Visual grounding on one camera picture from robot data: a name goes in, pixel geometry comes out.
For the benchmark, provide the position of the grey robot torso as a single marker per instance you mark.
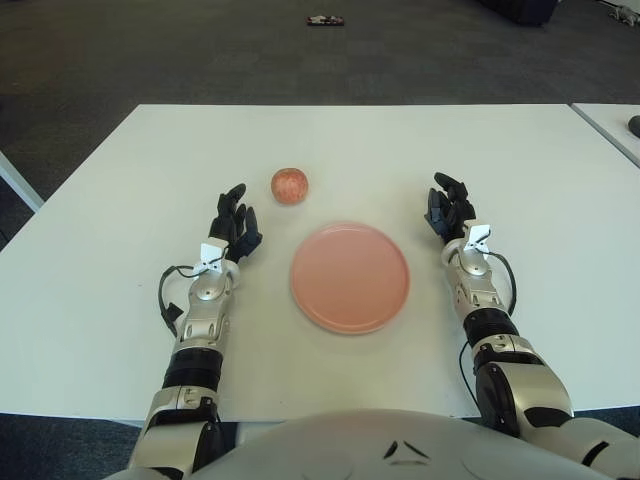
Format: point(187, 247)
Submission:
point(350, 445)

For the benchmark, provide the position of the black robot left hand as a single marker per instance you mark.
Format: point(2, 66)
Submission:
point(235, 225)

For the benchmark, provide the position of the white side table with controllers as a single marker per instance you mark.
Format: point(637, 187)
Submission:
point(615, 125)

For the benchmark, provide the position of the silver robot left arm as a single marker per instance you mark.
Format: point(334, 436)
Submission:
point(200, 320)

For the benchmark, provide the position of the red apple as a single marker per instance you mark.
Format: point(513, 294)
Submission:
point(290, 186)

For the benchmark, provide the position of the small dark flat floor object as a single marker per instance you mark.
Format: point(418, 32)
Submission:
point(325, 20)

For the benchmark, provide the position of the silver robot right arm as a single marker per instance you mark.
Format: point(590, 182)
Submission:
point(500, 380)

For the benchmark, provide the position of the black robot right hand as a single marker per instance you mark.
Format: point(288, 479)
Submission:
point(450, 210)

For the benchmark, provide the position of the dark grey game controller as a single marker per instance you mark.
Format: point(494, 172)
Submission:
point(635, 123)

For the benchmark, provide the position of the dark bag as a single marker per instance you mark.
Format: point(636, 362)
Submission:
point(525, 12)

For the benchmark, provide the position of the pink round plate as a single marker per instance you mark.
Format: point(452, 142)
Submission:
point(350, 277)

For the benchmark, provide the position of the small white floor object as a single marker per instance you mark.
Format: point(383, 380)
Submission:
point(627, 15)

